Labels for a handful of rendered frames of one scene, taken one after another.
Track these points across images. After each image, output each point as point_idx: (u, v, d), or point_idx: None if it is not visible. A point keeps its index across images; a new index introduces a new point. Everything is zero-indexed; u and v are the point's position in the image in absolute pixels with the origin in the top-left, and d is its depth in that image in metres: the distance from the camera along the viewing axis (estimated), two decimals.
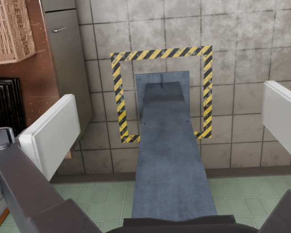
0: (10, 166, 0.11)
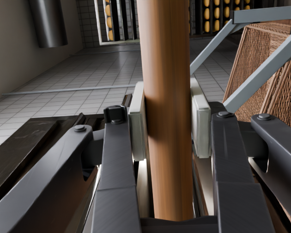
0: (113, 140, 0.13)
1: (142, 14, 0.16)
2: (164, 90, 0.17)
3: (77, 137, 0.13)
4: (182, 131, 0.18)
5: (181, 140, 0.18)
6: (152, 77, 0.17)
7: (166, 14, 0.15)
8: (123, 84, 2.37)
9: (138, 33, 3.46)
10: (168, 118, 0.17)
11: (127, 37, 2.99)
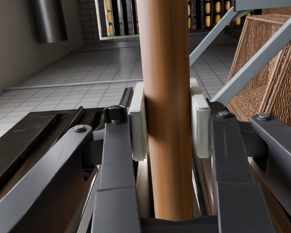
0: (113, 140, 0.13)
1: None
2: (160, 28, 0.16)
3: (77, 137, 0.13)
4: (179, 76, 0.17)
5: (178, 86, 0.17)
6: (147, 15, 0.16)
7: None
8: (123, 79, 2.36)
9: (138, 28, 3.44)
10: (165, 61, 0.16)
11: (127, 32, 2.97)
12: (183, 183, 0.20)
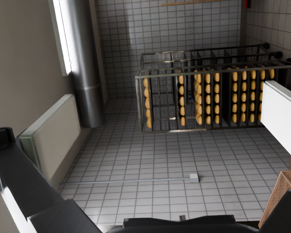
0: (10, 166, 0.11)
1: None
2: None
3: None
4: None
5: None
6: None
7: None
8: (165, 178, 2.75)
9: (166, 106, 3.85)
10: None
11: None
12: None
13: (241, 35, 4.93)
